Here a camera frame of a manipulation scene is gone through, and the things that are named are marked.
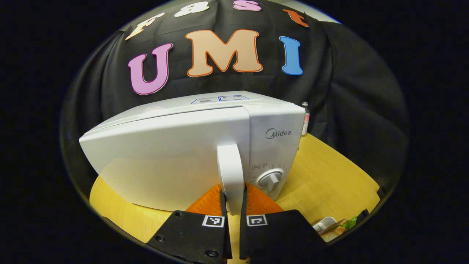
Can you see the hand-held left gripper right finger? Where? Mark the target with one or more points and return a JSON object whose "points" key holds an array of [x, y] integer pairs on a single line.
{"points": [[243, 238]]}

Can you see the black backdrop cloth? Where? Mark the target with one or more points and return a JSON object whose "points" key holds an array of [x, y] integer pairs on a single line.
{"points": [[366, 110]]}

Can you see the sandwich with green lettuce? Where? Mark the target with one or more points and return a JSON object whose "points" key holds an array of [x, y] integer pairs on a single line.
{"points": [[337, 229]]}

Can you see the white microwave oven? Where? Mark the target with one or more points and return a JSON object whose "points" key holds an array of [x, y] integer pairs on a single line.
{"points": [[165, 154]]}

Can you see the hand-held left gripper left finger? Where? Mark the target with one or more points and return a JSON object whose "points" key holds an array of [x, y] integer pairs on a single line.
{"points": [[226, 242]]}

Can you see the small clear bottle pink label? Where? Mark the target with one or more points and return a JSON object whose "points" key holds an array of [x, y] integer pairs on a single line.
{"points": [[306, 121]]}

